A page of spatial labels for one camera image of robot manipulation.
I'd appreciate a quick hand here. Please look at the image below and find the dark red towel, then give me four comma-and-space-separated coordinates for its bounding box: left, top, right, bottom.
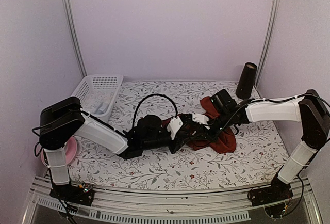
161, 95, 237, 154

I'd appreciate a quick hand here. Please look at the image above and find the blue orange patterned towel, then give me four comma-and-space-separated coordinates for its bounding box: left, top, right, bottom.
95, 102, 110, 115

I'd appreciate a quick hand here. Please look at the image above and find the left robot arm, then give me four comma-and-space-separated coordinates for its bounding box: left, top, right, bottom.
31, 97, 184, 200

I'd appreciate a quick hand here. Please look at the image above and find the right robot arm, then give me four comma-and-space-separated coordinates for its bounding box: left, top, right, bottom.
204, 89, 329, 201

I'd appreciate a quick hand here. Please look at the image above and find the black cylinder cup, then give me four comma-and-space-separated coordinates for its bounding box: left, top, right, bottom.
236, 62, 257, 99

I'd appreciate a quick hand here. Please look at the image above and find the white plastic basket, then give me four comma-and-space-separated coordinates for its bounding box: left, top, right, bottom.
72, 74, 124, 122

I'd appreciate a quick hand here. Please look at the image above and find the pink plate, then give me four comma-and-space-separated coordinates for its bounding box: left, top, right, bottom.
40, 136, 78, 168

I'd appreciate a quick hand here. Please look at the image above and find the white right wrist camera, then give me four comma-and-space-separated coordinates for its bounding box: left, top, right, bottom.
188, 113, 209, 126

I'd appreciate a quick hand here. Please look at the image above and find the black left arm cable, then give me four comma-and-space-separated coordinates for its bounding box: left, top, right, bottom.
132, 93, 179, 132

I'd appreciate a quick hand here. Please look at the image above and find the front aluminium rail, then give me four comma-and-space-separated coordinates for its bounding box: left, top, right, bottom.
22, 177, 325, 223

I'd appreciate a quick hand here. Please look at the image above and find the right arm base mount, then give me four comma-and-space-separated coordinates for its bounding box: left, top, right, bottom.
247, 174, 293, 206

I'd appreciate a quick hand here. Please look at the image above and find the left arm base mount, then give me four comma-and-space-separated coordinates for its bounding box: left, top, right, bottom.
50, 184, 95, 206

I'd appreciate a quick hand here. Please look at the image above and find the right aluminium frame post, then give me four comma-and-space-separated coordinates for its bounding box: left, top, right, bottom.
255, 0, 281, 89

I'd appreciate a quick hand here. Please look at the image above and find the aluminium frame post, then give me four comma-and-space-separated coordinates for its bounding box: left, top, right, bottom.
255, 0, 281, 89
62, 0, 87, 78

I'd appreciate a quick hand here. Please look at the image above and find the left aluminium frame post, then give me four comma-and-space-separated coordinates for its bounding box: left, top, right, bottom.
62, 0, 87, 78

